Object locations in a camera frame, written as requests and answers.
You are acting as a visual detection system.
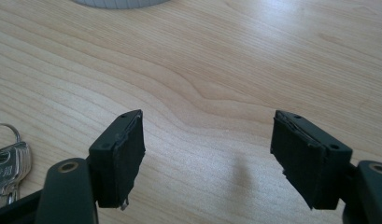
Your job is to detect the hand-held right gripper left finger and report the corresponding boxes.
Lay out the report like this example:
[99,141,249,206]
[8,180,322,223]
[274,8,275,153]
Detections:
[35,108,147,224]

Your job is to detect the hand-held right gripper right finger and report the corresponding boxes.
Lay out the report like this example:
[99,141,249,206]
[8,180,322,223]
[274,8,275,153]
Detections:
[270,109,382,224]

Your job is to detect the white ribbed round container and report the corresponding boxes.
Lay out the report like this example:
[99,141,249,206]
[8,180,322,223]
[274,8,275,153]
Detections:
[70,0,172,9]

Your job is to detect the silver keys on ring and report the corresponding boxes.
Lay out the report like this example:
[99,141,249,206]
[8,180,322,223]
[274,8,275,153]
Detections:
[0,122,33,213]

